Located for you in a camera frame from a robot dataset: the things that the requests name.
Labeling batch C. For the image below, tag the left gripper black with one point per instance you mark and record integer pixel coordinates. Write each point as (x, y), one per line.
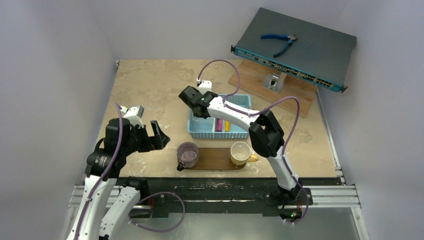
(156, 142)

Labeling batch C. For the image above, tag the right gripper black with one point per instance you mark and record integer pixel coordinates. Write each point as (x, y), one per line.
(188, 96)

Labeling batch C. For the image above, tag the light blue plastic basket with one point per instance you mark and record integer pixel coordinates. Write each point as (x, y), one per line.
(200, 128)

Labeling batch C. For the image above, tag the purple translucent cup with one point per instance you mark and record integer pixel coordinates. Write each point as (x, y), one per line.
(187, 156)

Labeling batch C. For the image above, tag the yellow toothbrush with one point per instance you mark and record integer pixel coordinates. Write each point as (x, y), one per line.
(227, 126)

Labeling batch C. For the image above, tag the brown wooden oval tray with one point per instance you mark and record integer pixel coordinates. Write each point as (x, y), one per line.
(211, 159)

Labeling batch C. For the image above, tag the yellow mug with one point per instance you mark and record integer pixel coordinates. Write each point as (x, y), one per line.
(241, 153)

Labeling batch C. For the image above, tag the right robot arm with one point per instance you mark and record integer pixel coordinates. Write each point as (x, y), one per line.
(266, 135)

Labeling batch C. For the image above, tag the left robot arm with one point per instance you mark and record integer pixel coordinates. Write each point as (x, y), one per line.
(123, 137)

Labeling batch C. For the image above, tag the light wooden board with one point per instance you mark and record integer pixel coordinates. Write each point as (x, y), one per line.
(254, 80)

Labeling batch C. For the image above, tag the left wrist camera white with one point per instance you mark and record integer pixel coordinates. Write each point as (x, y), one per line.
(133, 114)

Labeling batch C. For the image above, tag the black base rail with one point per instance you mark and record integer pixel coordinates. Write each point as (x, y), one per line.
(243, 195)

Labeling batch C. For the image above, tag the metal bracket stand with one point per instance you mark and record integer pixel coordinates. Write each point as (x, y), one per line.
(274, 82)

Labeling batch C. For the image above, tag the grey network switch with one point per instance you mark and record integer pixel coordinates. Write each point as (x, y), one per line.
(313, 53)

